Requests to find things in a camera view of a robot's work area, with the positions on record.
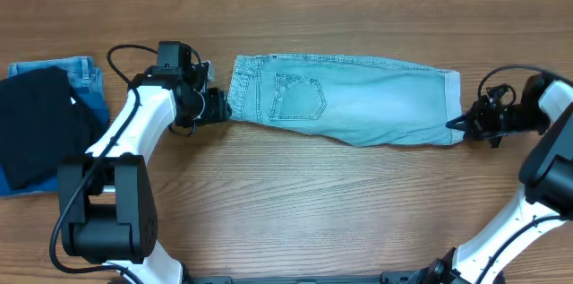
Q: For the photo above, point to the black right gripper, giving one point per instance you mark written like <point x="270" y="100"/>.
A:
<point x="477" y="119"/>

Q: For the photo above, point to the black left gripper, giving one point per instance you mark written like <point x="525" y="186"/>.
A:
<point x="219" y="106"/>

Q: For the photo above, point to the light blue denim shorts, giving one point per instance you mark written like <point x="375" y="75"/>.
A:
<point x="360" y="100"/>

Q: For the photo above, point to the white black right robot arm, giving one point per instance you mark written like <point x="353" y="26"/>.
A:
<point x="542" y="203"/>

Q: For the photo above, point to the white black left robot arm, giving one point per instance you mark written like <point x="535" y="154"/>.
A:
<point x="108" y="218"/>

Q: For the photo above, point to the dark blue folded garment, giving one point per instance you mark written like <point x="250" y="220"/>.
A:
<point x="98" y="106"/>

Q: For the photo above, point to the folded blue jeans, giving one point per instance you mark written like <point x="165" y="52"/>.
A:
<point x="83" y="75"/>

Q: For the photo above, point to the black folded garment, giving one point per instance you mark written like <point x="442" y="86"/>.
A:
<point x="43" y="121"/>

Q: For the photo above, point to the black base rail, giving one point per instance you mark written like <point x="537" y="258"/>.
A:
<point x="387" y="277"/>

